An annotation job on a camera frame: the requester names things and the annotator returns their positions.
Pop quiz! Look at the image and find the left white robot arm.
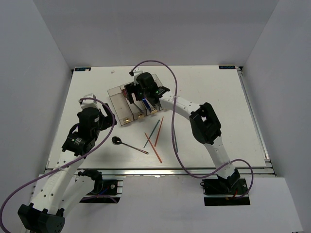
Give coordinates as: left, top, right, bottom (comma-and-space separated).
17, 98, 117, 233

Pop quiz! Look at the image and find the iridescent blue knife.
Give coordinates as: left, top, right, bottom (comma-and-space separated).
141, 98, 151, 111

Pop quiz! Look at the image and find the right blue table label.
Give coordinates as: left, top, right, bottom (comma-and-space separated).
218, 65, 236, 69

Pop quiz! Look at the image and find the gold spoon purple handle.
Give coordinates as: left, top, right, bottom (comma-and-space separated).
122, 89, 140, 111

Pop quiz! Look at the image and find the short orange chopstick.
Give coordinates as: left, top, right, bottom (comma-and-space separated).
154, 116, 164, 147

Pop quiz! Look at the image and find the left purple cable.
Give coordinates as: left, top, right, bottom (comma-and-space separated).
0, 98, 116, 233

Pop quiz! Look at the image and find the blue table label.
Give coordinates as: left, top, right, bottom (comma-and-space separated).
218, 65, 236, 69
74, 67, 91, 72

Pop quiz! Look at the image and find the left blue table label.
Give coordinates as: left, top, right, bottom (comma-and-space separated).
74, 67, 91, 72

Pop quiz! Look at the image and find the black spoon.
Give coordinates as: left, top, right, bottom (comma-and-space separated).
111, 136, 149, 154

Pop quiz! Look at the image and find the aluminium table rail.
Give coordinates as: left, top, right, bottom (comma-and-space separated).
97, 161, 276, 177

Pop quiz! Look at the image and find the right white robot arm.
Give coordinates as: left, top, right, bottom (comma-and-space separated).
125, 71, 240, 194

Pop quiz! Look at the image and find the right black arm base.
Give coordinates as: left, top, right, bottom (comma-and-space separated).
200, 179, 251, 206

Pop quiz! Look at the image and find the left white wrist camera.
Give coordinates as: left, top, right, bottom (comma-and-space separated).
78, 93, 99, 110

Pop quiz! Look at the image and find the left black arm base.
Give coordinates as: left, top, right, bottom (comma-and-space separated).
76, 169, 123, 204

